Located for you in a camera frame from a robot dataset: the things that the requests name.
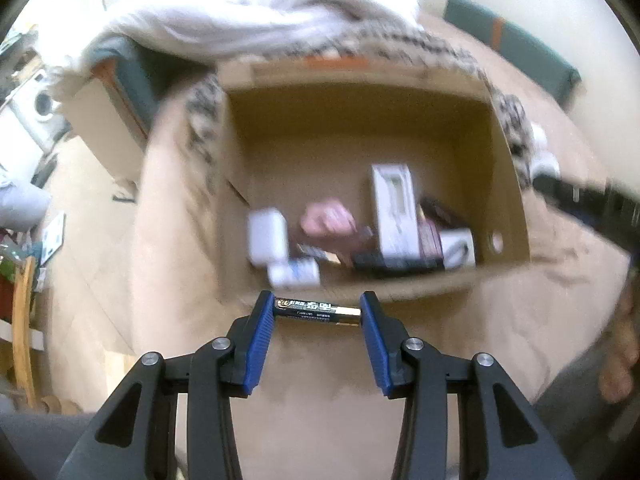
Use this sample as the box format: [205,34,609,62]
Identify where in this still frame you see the small dark oblong item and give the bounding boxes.
[297,242,346,266]

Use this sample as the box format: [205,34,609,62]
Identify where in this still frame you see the black gold battery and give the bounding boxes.
[272,297,362,327]

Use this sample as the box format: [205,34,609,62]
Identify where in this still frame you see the person's leg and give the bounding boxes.
[535,345,626,480]
[0,400,96,480]

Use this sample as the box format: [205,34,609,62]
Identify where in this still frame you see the white earbud case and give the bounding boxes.
[247,208,290,266]

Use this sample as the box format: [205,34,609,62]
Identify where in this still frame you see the black patterned cream blanket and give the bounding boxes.
[182,7,561,191]

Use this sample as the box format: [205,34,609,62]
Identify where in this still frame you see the person's right leg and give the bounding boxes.
[535,345,626,480]

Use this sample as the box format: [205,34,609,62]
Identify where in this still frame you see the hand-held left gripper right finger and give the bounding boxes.
[359,290,578,480]

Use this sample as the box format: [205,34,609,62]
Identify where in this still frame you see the teal padded bed end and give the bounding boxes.
[87,40,171,138]

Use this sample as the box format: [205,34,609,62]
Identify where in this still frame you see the brown cardboard box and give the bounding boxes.
[215,57,532,306]

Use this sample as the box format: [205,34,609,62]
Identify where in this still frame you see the teal cushion with orange strap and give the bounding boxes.
[444,0,583,108]

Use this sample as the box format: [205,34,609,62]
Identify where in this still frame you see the black oblong item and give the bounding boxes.
[350,252,446,276]

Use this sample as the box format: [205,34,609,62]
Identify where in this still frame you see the grey stuffed bag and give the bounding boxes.
[0,170,53,231]

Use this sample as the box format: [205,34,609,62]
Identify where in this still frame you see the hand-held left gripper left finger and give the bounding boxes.
[55,290,277,480]

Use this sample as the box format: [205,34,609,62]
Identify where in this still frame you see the white washing machine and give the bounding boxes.
[7,71,66,153]

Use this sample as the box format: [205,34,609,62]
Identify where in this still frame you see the white rectangular device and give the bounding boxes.
[370,162,421,258]

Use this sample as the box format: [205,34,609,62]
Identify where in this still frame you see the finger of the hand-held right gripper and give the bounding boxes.
[532,172,608,228]

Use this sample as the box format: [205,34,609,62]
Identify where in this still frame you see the yellow wooden rack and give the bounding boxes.
[0,255,43,408]

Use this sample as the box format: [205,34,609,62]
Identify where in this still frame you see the person's right hand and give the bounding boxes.
[597,280,640,406]

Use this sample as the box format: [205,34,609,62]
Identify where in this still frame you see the person's left leg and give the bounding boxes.
[0,400,96,480]

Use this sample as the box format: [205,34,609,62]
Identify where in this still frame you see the pink foot-shaped toy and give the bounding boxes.
[300,199,358,241]

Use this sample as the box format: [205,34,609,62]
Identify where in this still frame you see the white bathroom scale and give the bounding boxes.
[40,211,67,266]

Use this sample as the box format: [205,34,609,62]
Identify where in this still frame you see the white charger plug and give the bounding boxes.
[440,227,477,271]

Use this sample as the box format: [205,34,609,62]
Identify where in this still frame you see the white pill bottle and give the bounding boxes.
[267,258,321,288]

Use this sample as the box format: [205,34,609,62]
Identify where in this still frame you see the white duvet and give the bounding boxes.
[50,0,423,68]

